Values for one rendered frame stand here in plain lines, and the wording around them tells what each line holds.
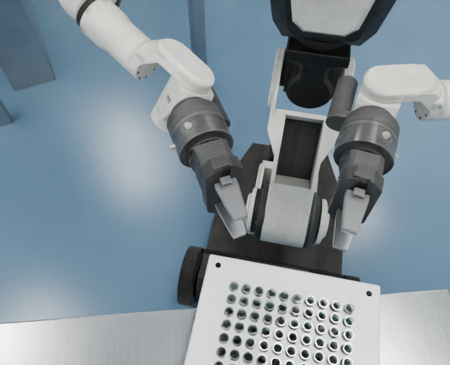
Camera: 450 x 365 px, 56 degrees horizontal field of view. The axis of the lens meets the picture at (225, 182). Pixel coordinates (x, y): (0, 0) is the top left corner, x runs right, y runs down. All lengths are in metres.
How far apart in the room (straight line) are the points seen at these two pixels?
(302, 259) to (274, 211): 0.50
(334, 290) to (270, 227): 0.41
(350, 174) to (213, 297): 0.25
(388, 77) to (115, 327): 0.56
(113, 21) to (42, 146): 1.36
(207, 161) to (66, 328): 0.33
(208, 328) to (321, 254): 0.94
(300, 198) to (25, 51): 1.57
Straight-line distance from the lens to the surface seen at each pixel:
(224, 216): 0.62
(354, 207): 0.59
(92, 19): 0.77
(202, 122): 0.63
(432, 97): 0.73
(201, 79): 0.68
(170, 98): 0.70
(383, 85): 0.70
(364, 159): 0.62
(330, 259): 1.49
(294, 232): 1.01
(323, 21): 0.83
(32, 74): 2.29
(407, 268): 1.75
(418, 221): 1.86
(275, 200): 0.99
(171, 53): 0.70
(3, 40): 2.17
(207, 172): 0.57
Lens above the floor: 1.51
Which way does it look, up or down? 57 degrees down
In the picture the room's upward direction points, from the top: straight up
